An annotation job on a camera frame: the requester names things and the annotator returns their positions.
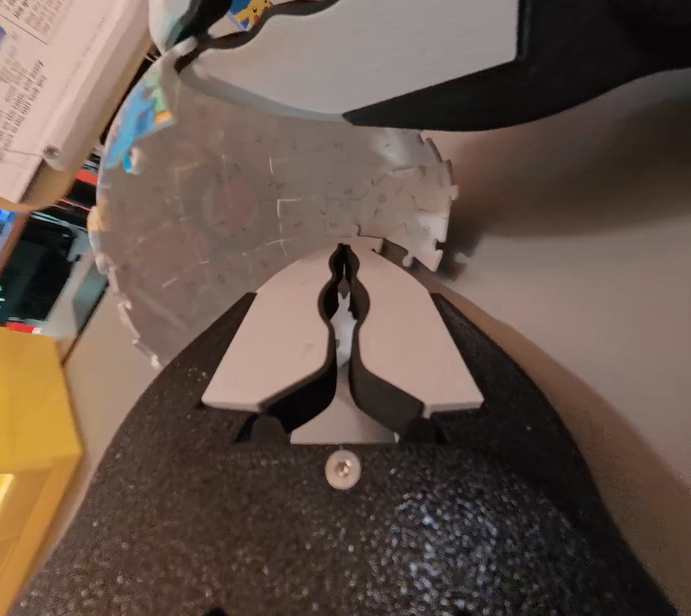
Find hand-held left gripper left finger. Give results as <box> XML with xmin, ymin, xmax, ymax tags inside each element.
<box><xmin>201</xmin><ymin>243</ymin><xmax>346</xmax><ymax>432</ymax></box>

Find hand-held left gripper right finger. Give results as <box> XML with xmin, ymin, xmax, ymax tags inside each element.
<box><xmin>347</xmin><ymin>244</ymin><xmax>485</xmax><ymax>431</ymax></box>

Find white puzzle piece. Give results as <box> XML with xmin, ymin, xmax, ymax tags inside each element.
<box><xmin>330</xmin><ymin>292</ymin><xmax>358</xmax><ymax>366</ymax></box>

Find partly built puzzle ball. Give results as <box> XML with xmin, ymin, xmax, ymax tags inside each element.
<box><xmin>86</xmin><ymin>38</ymin><xmax>461</xmax><ymax>370</ymax></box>

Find white instruction sheet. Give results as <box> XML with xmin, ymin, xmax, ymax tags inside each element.
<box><xmin>0</xmin><ymin>0</ymin><xmax>153</xmax><ymax>171</ymax></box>

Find yellow plastic bin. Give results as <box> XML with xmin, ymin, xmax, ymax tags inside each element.
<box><xmin>0</xmin><ymin>327</ymin><xmax>84</xmax><ymax>601</ymax></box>

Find brown cardboard backing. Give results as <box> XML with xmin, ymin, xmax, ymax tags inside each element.
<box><xmin>0</xmin><ymin>138</ymin><xmax>103</xmax><ymax>212</ymax></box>

